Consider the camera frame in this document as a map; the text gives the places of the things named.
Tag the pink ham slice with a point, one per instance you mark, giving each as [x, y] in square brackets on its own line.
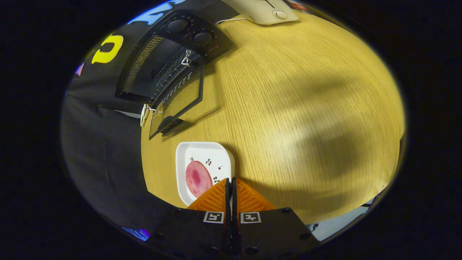
[197, 178]

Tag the black toaster oven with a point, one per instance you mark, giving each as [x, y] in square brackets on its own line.
[158, 65]

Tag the white toaster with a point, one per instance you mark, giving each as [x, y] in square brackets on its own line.
[260, 11]

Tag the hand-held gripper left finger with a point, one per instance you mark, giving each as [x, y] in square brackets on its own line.
[195, 231]

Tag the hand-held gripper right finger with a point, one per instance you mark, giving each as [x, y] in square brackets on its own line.
[267, 231]

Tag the white square plate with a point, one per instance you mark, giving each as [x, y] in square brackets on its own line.
[220, 155]

